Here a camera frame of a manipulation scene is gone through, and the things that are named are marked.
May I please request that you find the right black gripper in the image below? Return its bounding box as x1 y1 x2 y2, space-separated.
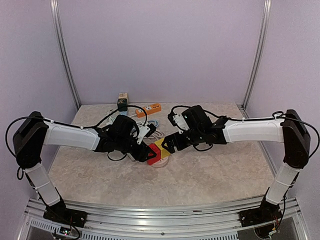
161 127 204 154

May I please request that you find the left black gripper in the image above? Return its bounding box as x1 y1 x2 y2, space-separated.
116 135 157 162

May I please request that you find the red cube socket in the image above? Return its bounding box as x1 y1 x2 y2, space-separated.
146 143 161 166

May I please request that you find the yellow cube socket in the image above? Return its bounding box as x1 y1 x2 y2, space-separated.
154 137 171 159

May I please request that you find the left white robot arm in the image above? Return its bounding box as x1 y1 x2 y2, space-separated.
8 111 157 223

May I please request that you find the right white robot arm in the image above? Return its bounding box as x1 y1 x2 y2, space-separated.
161 105 315 222

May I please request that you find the white round socket base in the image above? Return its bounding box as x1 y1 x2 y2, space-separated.
151 156 169 168

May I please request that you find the dark green cube socket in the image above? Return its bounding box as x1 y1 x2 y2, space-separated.
117 98 128 112

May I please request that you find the beige cube socket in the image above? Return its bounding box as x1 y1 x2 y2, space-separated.
118 92 129 101

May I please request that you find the white power strip blue USB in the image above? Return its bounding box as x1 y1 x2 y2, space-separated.
126 153 136 162

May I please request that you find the orange power strip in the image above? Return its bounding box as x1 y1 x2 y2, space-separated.
135 103 162 118

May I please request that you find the white coiled cable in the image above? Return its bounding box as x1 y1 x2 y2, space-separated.
104 109 151 133

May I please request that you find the pinkish white cable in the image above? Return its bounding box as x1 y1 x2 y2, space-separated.
149 129 167 141

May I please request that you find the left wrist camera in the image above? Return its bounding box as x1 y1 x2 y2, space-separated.
136 123 157 145

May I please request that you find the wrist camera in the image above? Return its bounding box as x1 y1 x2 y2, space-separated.
167 112 189 132
136 123 157 145

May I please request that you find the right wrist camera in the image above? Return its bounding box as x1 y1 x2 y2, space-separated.
167 112 189 132

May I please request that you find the front aluminium rail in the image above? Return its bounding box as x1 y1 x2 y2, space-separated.
16 196 311 240

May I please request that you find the right aluminium frame post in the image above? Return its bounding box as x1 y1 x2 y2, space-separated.
241 0 272 111

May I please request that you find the aluminium frame post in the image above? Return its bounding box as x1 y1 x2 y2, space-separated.
241 0 272 111
49 0 82 110

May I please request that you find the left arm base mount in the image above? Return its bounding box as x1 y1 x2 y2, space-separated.
43 208 88 228

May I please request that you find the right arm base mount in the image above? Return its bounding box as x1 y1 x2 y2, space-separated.
239 207 282 228

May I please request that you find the left aluminium frame post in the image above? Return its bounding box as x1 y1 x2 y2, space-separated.
49 0 82 110

